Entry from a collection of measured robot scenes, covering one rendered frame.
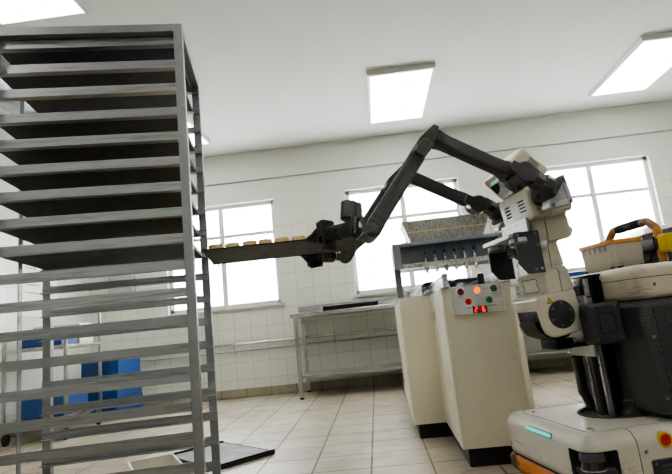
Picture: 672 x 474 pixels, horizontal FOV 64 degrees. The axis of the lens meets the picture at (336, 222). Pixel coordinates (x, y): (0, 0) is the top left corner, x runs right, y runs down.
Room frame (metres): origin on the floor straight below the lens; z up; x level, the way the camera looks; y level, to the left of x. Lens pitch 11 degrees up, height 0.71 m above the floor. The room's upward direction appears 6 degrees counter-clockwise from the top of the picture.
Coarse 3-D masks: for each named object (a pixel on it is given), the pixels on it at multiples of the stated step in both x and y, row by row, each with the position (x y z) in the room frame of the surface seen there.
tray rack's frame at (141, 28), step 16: (0, 32) 1.64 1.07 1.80; (16, 32) 1.65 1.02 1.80; (32, 32) 1.65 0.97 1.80; (48, 32) 1.66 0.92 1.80; (64, 32) 1.67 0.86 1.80; (80, 32) 1.67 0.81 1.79; (96, 32) 1.68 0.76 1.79; (112, 32) 1.69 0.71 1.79; (128, 32) 1.70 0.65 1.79; (144, 32) 1.71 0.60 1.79; (160, 32) 1.72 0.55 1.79; (0, 48) 1.66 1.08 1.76; (0, 64) 1.66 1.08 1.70; (192, 64) 1.99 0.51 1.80; (192, 80) 2.10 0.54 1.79; (48, 320) 2.08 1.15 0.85; (48, 352) 2.08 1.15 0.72; (48, 368) 2.08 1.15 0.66; (48, 400) 2.08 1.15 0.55; (16, 416) 1.86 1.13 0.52; (48, 416) 2.08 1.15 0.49; (16, 448) 1.86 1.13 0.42; (48, 448) 2.08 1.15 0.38; (16, 464) 1.86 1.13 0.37
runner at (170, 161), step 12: (168, 156) 1.74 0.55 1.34; (0, 168) 1.67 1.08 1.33; (12, 168) 1.67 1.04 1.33; (24, 168) 1.68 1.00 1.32; (36, 168) 1.68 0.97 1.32; (48, 168) 1.69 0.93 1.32; (60, 168) 1.69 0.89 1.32; (72, 168) 1.70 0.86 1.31; (84, 168) 1.70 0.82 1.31; (96, 168) 1.71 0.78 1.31; (108, 168) 1.72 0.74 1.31; (120, 168) 1.73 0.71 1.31; (132, 168) 1.74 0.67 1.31; (144, 168) 1.75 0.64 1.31
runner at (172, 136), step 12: (156, 132) 1.74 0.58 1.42; (168, 132) 1.74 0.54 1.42; (0, 144) 1.67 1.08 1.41; (12, 144) 1.67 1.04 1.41; (24, 144) 1.68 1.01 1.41; (36, 144) 1.68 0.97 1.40; (48, 144) 1.69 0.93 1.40; (60, 144) 1.69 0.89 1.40; (72, 144) 1.70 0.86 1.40; (84, 144) 1.71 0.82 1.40; (96, 144) 1.72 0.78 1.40; (108, 144) 1.73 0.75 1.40; (120, 144) 1.74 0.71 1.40; (132, 144) 1.75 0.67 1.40
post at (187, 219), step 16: (176, 32) 1.72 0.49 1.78; (176, 48) 1.72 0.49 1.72; (176, 64) 1.72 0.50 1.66; (176, 80) 1.72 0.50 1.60; (176, 96) 1.72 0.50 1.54; (192, 224) 1.74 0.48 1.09; (192, 240) 1.72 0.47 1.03; (192, 256) 1.72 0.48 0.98; (192, 272) 1.72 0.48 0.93; (192, 288) 1.72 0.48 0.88; (192, 304) 1.72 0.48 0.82; (192, 320) 1.72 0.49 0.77; (192, 336) 1.72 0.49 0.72; (192, 352) 1.72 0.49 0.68; (192, 368) 1.72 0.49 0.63; (192, 384) 1.72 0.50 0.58; (192, 400) 1.72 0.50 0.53; (192, 416) 1.72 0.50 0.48
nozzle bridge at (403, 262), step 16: (432, 240) 3.34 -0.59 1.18; (448, 240) 3.34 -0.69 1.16; (464, 240) 3.37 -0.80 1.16; (480, 240) 3.41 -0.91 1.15; (400, 256) 3.36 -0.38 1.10; (416, 256) 3.44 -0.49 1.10; (432, 256) 3.43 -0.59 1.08; (448, 256) 3.42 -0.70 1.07; (480, 256) 3.36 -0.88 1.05; (400, 272) 3.46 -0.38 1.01; (400, 288) 3.47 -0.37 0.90
